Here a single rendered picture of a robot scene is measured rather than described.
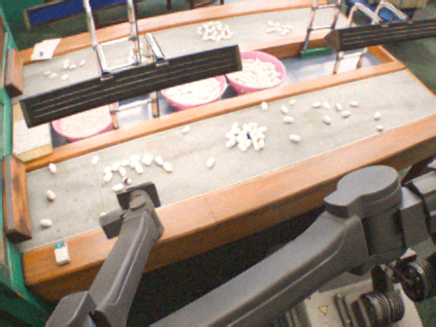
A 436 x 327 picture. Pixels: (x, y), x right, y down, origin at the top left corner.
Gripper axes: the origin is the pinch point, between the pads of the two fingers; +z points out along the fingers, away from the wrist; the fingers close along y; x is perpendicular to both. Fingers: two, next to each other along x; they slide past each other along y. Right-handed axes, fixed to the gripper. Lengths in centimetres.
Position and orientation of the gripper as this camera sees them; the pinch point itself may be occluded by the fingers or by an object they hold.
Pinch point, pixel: (135, 191)
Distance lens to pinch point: 97.6
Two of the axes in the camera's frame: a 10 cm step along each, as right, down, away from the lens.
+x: 2.2, 9.4, 2.5
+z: -3.1, -1.8, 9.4
